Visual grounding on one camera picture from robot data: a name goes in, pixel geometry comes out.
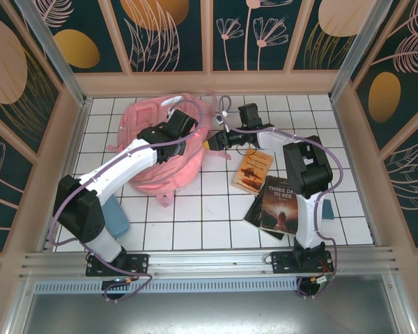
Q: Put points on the black book with antler print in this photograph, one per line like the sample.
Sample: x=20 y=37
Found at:
x=252 y=214

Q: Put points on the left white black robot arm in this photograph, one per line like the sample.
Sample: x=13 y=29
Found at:
x=125 y=163

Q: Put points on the aluminium frame post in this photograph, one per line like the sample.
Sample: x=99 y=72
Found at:
x=55 y=59
x=355 y=52

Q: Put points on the pink backpack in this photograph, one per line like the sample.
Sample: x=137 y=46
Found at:
x=181 y=174

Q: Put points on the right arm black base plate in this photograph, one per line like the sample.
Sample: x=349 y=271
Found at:
x=282 y=262

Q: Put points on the small teal notebook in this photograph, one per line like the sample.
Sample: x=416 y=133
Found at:
x=328 y=210

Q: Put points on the dark red sunset cover book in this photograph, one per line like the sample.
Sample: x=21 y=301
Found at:
x=278 y=205

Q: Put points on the blue pencil case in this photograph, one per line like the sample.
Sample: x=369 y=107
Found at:
x=116 y=219

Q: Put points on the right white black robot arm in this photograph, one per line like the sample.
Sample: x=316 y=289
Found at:
x=310 y=222

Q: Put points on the aluminium mounting rail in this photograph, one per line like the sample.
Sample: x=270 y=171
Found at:
x=209 y=259

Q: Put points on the orange paperback book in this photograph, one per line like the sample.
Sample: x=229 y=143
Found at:
x=252 y=170

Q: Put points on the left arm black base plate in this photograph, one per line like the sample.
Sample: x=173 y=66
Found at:
x=139 y=261

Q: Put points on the small green circuit board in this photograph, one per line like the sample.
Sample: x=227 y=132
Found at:
x=321 y=280

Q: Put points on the grey metal sheet panel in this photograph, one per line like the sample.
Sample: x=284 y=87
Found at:
x=209 y=313

